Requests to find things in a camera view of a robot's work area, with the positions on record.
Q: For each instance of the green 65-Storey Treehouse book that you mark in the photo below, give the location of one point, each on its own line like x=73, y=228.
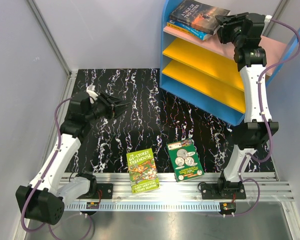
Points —
x=142, y=171

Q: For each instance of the yellow book on shelf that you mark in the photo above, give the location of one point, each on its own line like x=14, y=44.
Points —
x=181, y=29

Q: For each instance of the A Tale of Two Cities book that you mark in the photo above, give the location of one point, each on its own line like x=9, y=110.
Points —
x=198, y=16

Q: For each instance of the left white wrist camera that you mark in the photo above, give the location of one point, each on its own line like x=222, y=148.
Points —
x=93, y=95

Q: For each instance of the black marble pattern mat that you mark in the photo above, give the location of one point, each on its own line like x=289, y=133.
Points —
x=153, y=119

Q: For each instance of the colourful wooden bookshelf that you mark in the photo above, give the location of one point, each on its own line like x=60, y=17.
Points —
x=201, y=72

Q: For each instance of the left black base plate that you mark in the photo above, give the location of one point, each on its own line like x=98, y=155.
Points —
x=103, y=190

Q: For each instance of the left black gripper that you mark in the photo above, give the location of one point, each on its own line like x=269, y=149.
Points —
x=120, y=105

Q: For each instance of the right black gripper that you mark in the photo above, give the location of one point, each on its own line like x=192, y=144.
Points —
x=227, y=22

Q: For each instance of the aluminium rail frame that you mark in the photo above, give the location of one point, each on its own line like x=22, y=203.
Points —
x=170, y=191

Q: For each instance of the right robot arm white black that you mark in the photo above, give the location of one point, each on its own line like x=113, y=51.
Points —
x=257, y=127

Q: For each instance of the green coin guide book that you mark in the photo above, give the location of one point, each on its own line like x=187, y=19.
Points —
x=185, y=160

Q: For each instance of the blue 26-Storey Treehouse book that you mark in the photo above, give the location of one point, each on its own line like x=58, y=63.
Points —
x=204, y=35

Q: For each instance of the slotted white cable duct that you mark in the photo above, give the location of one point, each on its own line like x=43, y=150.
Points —
x=142, y=206

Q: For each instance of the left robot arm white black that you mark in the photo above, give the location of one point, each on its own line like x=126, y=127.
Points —
x=43, y=199

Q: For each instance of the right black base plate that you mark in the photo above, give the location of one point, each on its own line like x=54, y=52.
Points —
x=210, y=191

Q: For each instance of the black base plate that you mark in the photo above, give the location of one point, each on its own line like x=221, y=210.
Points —
x=210, y=191
x=103, y=190

